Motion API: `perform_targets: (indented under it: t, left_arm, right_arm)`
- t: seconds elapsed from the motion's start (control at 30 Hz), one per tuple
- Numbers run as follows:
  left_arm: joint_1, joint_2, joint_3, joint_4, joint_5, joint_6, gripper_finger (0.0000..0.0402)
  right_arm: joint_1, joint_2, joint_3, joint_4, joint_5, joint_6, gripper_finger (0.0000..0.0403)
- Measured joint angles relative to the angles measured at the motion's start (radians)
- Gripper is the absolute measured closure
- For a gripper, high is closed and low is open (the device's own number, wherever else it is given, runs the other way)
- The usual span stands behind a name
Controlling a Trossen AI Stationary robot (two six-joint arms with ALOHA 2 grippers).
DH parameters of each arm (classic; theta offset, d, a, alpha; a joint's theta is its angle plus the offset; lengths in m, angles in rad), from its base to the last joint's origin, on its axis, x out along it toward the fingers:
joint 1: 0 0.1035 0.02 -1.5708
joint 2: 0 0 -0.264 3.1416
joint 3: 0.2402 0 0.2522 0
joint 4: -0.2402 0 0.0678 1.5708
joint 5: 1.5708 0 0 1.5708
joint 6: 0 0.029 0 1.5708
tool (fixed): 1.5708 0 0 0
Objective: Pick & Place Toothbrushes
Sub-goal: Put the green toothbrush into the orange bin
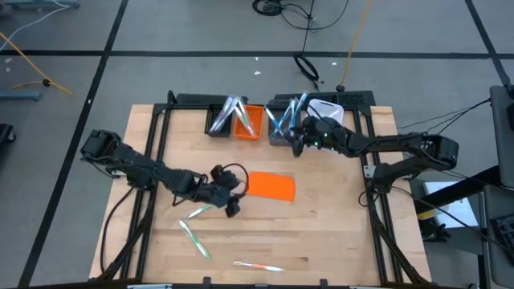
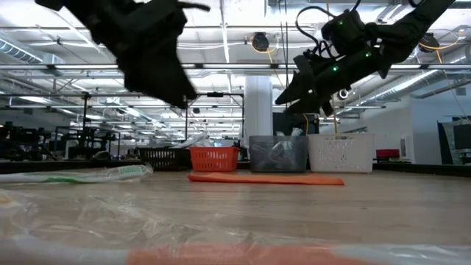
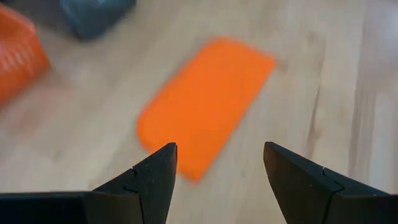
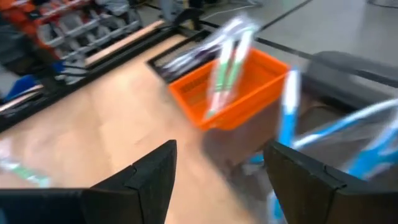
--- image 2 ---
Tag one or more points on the white perforated basket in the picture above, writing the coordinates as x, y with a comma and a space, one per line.
342, 152

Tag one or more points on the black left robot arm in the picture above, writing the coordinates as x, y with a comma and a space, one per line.
73, 11

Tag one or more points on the orange toothbrush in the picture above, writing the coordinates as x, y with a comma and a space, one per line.
239, 255

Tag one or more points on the silver ventilation duct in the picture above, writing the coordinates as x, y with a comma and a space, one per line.
423, 79
18, 51

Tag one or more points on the orange flat mat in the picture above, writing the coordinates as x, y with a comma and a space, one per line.
265, 179

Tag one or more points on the white pillar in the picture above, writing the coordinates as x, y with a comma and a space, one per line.
257, 110

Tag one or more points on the green toothbrush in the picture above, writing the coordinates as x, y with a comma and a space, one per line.
73, 178

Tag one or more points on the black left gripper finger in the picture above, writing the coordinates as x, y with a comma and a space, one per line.
182, 92
147, 84

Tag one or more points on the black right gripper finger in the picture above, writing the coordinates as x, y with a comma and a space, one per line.
309, 105
300, 88

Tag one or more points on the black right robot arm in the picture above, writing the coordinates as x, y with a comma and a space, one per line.
408, 29

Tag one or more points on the white wall device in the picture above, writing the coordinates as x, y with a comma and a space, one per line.
406, 147

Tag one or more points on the orange plastic basket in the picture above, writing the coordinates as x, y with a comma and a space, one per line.
214, 159

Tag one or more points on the dark monitor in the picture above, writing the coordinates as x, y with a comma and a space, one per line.
461, 138

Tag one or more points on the grey plastic bin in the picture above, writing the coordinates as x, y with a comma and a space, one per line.
265, 162

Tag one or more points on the black gantry frame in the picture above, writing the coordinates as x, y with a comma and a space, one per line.
215, 94

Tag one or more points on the black robot workstation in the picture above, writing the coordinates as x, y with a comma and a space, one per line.
22, 141
88, 141

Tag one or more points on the black cabinet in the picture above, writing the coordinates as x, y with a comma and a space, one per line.
294, 125

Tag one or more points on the red box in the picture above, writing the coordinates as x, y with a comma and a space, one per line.
387, 153

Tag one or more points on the black plastic basket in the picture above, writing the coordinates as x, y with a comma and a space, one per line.
165, 158

